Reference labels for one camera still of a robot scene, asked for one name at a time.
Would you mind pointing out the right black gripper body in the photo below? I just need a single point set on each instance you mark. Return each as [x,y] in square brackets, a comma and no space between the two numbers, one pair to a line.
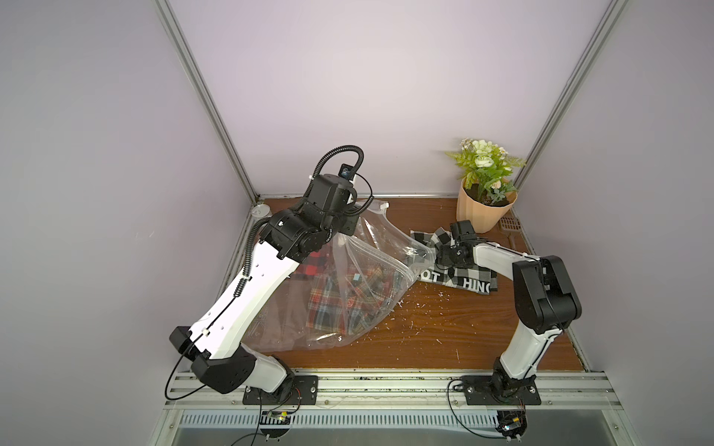
[446,252]

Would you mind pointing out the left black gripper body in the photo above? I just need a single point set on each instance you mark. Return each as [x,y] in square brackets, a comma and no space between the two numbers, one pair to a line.
[343,221]

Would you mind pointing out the black white plaid shirt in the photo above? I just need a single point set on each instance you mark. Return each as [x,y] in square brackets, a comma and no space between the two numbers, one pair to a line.
[474,279]

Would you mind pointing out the clear plastic vacuum bag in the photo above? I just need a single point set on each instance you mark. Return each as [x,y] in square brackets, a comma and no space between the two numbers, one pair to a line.
[281,325]

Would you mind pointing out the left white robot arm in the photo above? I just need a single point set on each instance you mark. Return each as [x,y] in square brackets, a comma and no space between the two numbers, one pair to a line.
[277,245]

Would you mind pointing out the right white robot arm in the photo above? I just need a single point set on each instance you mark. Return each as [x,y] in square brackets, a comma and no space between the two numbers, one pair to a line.
[545,301]

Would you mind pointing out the red black plaid shirt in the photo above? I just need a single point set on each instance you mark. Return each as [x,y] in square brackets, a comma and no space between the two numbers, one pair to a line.
[313,266]

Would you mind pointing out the multicolour plaid shirt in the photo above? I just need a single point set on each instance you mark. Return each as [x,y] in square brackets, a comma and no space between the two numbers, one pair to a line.
[352,303]

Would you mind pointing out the peach flower pot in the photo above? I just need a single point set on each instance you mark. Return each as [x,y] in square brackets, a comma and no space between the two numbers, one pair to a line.
[482,217]

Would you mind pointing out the small metal can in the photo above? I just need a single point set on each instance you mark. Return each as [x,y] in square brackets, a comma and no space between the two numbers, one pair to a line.
[261,211]

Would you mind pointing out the green artificial plant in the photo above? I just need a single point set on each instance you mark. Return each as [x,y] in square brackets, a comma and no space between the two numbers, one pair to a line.
[487,169]

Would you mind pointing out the right circuit board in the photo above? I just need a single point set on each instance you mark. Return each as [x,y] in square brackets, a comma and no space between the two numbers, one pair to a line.
[511,424]

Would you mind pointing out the circuit board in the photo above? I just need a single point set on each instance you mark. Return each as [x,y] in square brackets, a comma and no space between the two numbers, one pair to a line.
[511,424]
[274,425]

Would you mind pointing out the left circuit board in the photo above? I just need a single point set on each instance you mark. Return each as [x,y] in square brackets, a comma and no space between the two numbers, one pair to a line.
[274,425]

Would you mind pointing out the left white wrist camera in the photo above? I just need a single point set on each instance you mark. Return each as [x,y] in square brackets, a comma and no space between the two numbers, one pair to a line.
[345,181]

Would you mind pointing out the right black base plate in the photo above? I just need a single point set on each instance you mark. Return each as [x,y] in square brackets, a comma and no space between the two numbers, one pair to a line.
[499,390]

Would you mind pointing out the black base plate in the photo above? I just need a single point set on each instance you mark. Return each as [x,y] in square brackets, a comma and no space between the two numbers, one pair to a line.
[295,390]
[499,390]

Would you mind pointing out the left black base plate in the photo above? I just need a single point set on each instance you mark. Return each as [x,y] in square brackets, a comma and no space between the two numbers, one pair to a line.
[295,390]

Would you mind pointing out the aluminium mounting rail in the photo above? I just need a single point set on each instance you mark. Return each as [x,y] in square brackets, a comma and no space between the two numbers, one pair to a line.
[384,398]

